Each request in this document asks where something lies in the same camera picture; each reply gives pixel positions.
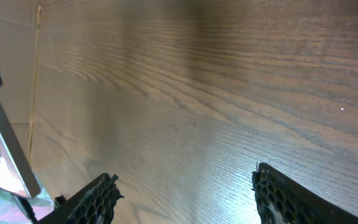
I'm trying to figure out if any Galaxy smartphone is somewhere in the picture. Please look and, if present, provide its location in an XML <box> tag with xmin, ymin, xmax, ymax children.
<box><xmin>0</xmin><ymin>102</ymin><xmax>40</xmax><ymax>198</ymax></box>

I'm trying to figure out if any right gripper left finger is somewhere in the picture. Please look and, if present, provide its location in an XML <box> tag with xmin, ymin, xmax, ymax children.
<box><xmin>37</xmin><ymin>173</ymin><xmax>124</xmax><ymax>224</ymax></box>

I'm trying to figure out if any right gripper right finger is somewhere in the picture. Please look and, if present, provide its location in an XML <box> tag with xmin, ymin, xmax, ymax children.
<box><xmin>252</xmin><ymin>163</ymin><xmax>358</xmax><ymax>224</ymax></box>

